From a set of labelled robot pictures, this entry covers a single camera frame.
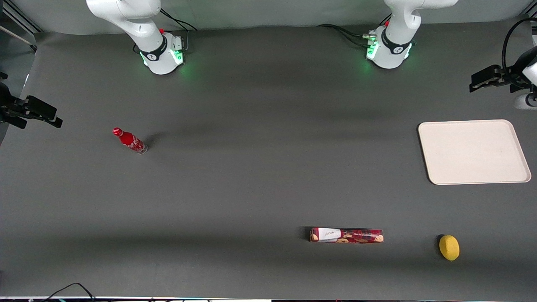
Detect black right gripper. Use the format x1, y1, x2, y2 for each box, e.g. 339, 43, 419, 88
0, 82, 63, 129

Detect grey metal frame rail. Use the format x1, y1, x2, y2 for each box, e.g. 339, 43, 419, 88
0, 0, 43, 35

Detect black left arm base cables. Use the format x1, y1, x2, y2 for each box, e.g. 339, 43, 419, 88
316, 24, 376, 47

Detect black right arm base cables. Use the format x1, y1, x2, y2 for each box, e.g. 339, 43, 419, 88
159, 8, 198, 53

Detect cream plastic tray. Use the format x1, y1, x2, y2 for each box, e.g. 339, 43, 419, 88
418, 120, 532, 185

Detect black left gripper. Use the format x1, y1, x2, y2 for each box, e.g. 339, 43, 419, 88
469, 47, 537, 94

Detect black cable at table edge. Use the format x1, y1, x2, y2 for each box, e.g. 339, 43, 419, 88
42, 282, 98, 302

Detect yellow lemon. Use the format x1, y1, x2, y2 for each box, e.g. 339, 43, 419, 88
439, 234, 460, 262

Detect red cookie box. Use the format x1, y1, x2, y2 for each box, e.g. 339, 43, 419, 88
310, 227, 384, 244

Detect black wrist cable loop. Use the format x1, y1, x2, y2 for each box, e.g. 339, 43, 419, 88
502, 17, 537, 79

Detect black arm base cables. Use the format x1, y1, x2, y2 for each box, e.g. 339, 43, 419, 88
159, 8, 198, 53
316, 24, 376, 47

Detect red soda bottle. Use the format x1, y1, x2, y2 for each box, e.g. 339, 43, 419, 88
112, 127, 148, 155

